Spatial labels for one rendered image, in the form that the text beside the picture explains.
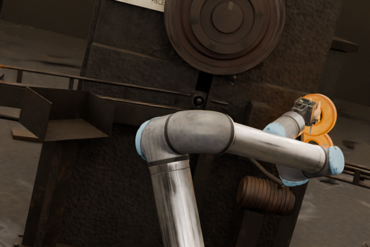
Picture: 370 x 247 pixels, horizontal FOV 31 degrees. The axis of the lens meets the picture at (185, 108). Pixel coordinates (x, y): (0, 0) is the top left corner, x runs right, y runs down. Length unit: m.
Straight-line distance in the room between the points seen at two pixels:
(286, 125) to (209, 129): 0.53
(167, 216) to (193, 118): 0.28
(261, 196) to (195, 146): 0.92
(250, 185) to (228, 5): 0.70
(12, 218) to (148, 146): 1.40
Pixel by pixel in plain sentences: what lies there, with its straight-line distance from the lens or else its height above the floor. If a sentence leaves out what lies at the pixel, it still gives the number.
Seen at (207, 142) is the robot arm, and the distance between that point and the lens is 1.76.
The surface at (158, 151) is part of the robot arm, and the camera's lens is 1.82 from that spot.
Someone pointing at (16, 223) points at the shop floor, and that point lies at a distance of 3.10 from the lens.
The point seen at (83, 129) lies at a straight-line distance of 2.49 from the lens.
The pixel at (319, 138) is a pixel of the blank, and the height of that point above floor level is 0.75.
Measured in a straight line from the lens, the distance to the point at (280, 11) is 2.66.
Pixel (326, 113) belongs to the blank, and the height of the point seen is 0.87.
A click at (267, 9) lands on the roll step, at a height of 1.18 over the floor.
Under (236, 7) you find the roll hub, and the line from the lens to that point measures 2.54.
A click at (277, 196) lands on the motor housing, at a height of 0.50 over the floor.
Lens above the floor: 1.28
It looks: 12 degrees down
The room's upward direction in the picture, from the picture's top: 14 degrees clockwise
